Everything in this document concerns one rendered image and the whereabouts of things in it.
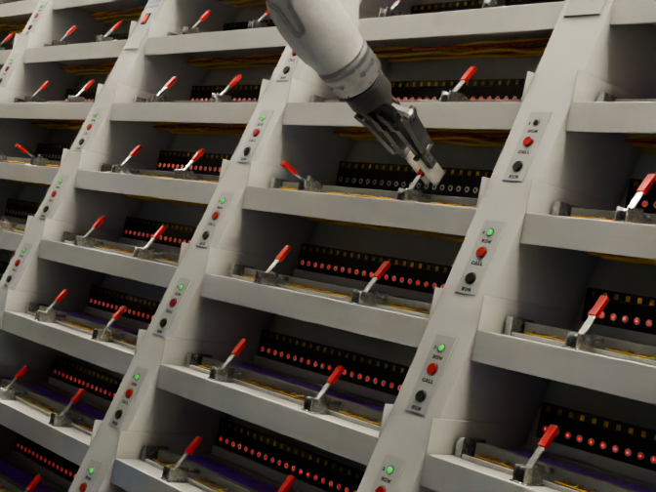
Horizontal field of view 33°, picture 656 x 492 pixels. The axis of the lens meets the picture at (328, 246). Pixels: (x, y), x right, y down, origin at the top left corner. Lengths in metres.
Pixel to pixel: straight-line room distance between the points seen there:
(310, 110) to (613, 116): 0.70
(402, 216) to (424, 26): 0.41
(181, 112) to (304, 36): 0.89
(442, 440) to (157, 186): 1.08
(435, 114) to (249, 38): 0.70
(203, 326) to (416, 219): 0.55
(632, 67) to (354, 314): 0.59
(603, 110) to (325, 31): 0.43
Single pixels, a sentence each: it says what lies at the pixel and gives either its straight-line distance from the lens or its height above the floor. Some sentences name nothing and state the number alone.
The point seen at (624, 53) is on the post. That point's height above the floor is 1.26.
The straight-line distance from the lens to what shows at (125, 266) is 2.37.
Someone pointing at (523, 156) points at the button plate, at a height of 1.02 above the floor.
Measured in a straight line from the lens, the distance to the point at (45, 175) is 2.91.
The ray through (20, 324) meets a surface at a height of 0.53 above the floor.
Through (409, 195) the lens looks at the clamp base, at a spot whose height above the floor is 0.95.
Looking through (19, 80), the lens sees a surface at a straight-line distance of 3.47.
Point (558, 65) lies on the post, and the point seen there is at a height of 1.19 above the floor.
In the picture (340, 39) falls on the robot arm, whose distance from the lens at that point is 1.69.
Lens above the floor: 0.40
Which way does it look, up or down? 13 degrees up
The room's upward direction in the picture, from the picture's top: 25 degrees clockwise
